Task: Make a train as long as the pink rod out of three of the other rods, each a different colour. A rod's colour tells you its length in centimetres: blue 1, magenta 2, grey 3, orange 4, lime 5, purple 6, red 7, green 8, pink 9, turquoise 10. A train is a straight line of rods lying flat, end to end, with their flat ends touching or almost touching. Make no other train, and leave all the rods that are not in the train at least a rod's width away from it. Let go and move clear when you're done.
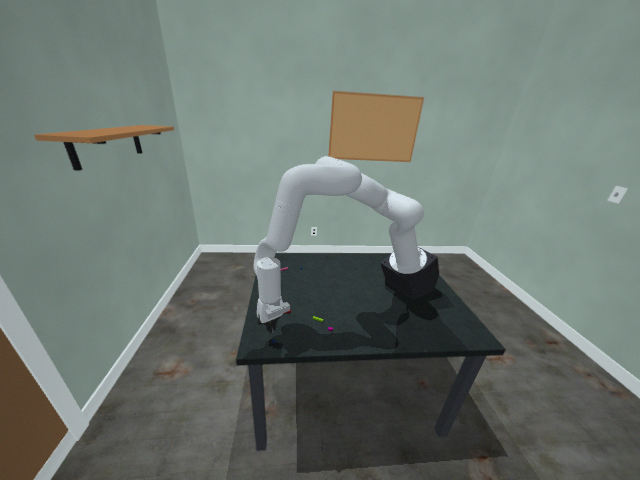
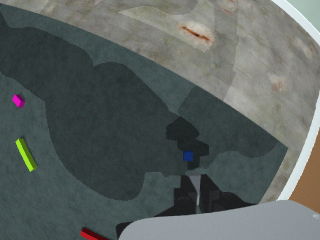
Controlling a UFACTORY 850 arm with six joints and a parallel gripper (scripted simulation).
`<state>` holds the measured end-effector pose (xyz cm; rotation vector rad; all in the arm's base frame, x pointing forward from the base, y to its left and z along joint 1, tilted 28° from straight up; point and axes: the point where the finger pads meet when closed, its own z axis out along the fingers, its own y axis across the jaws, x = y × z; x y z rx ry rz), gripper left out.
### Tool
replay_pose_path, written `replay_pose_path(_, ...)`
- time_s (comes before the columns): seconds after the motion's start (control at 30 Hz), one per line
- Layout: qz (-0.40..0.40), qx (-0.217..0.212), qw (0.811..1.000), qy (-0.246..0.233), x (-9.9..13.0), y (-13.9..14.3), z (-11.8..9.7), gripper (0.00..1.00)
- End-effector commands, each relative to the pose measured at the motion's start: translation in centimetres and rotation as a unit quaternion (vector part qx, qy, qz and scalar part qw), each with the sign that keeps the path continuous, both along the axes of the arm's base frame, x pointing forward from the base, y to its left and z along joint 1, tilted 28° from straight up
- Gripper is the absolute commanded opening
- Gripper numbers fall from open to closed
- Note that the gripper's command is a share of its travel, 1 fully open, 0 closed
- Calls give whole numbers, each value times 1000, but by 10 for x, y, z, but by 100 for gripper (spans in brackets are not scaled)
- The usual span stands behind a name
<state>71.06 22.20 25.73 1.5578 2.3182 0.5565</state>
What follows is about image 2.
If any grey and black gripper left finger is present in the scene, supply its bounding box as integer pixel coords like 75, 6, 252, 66
116, 175, 197, 240

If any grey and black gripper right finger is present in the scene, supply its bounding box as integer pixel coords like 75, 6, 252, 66
198, 174, 256, 214

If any small blue block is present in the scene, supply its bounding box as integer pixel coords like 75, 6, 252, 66
183, 151, 193, 161

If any grey rod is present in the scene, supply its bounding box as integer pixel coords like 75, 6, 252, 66
188, 172, 201, 205

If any red rod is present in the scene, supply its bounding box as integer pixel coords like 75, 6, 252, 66
80, 228, 109, 240

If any lime green rod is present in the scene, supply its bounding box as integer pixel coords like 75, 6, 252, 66
16, 138, 37, 171

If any magenta rod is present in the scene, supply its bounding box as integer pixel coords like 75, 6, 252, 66
12, 94, 25, 108

